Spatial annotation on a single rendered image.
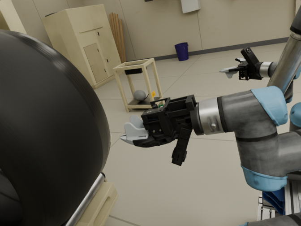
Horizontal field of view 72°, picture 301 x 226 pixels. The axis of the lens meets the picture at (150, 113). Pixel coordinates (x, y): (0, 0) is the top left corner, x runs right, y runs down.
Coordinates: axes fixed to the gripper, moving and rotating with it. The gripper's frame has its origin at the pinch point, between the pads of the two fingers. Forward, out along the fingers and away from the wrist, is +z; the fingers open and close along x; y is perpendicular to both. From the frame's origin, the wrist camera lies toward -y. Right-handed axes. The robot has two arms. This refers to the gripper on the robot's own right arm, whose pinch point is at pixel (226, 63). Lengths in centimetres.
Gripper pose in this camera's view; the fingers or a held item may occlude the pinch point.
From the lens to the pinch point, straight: 127.6
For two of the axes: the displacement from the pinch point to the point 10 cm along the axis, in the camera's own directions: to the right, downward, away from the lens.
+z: -5.8, -2.2, 7.9
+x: 7.4, -5.5, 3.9
